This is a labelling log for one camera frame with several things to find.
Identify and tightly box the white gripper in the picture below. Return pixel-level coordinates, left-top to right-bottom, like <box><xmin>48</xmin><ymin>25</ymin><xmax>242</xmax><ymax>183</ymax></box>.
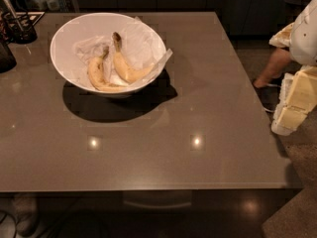
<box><xmin>269</xmin><ymin>0</ymin><xmax>317</xmax><ymax>136</ymax></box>

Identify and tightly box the yellow banana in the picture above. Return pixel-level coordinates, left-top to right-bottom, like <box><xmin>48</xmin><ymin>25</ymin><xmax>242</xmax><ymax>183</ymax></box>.
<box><xmin>112</xmin><ymin>32</ymin><xmax>153</xmax><ymax>83</ymax></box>
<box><xmin>87</xmin><ymin>46</ymin><xmax>123</xmax><ymax>92</ymax></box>

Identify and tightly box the white bowl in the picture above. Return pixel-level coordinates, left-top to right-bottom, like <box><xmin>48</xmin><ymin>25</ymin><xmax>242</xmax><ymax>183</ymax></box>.
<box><xmin>51</xmin><ymin>13</ymin><xmax>152</xmax><ymax>98</ymax></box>

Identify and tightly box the person's leg and foot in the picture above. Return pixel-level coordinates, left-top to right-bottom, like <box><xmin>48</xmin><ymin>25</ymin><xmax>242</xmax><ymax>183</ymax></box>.
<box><xmin>253</xmin><ymin>48</ymin><xmax>292</xmax><ymax>88</ymax></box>

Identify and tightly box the white paper liner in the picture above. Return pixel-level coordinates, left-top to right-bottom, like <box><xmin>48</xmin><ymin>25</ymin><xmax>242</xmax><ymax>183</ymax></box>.
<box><xmin>73</xmin><ymin>18</ymin><xmax>172</xmax><ymax>92</ymax></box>

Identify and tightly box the dark container at left edge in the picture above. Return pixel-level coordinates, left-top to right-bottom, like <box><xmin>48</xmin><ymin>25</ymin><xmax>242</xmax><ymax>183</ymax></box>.
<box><xmin>0</xmin><ymin>39</ymin><xmax>17</xmax><ymax>72</ymax></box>

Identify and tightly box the white stick in holder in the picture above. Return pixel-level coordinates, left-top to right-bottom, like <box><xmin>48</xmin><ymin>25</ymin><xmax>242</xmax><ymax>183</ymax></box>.
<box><xmin>3</xmin><ymin>0</ymin><xmax>24</xmax><ymax>32</ymax></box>

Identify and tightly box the black wire utensil holder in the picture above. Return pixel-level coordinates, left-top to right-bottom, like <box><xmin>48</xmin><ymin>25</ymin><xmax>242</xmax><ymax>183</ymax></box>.
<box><xmin>3</xmin><ymin>12</ymin><xmax>38</xmax><ymax>44</ymax></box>

